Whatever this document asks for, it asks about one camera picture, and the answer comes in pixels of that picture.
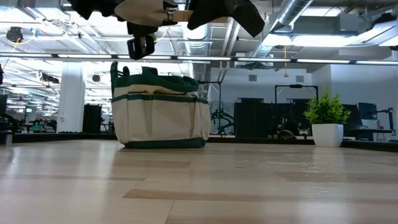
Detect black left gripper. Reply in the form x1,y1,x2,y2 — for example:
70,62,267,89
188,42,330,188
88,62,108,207
126,22,158,60

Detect pointed steel trowel wooden handle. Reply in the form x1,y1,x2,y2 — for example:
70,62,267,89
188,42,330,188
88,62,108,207
114,0,229,28

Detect cream green canvas gardening bag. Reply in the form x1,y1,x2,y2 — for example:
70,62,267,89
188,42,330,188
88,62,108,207
110,60,211,149

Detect long ceiling light strip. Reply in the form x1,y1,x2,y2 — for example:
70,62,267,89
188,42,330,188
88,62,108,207
0,52,398,65

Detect yellow hanging pendant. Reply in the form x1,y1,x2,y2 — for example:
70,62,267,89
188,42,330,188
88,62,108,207
283,46,289,78

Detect white room pillar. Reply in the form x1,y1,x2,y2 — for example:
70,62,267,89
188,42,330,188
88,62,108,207
57,62,86,134

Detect black cabinet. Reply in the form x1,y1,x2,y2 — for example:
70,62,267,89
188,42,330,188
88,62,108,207
83,104,103,134

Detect bright ceiling light panel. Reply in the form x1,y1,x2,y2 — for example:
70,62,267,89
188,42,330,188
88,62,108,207
264,21,398,48

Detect black partition panels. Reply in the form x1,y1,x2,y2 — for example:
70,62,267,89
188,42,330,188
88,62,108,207
234,98,312,138

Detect black ceiling-hung device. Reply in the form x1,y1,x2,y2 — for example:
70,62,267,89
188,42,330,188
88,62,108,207
6,26,24,43

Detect green plant in white pot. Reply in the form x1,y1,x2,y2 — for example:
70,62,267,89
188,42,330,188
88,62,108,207
303,88,351,148

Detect background blue monitor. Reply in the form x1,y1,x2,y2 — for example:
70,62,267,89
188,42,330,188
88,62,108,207
357,102,379,123

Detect silver spiral ventilation duct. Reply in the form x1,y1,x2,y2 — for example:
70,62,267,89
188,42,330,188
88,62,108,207
183,23,212,57

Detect silver slanted ventilation duct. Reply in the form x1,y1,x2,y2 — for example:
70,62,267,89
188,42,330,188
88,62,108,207
248,0,314,60

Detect black stand frame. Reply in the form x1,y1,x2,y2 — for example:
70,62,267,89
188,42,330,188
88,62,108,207
275,84,318,105

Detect black aluminium table frame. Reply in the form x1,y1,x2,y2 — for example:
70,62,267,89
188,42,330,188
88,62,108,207
0,132,398,153

